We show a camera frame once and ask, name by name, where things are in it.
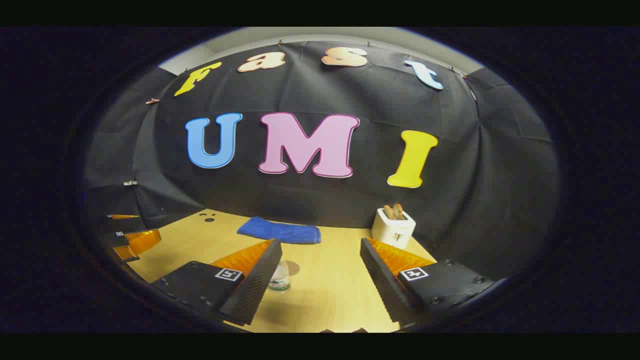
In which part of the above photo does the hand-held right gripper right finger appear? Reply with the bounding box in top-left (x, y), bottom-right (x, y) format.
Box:
top-left (360, 237), bottom-right (506, 325)

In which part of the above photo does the white toaster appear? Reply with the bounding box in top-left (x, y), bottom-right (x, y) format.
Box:
top-left (371, 207), bottom-right (417, 249)

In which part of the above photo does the black backdrop cloth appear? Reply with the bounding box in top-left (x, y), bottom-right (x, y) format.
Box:
top-left (82, 41), bottom-right (560, 281)

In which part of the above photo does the blue towel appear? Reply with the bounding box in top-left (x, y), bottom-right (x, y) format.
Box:
top-left (237, 216), bottom-right (322, 245)

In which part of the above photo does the clear plastic water bottle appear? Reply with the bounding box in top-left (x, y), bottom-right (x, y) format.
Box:
top-left (268, 259), bottom-right (292, 294)

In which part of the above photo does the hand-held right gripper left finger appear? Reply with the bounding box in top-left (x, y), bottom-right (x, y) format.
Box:
top-left (151, 239), bottom-right (283, 326)

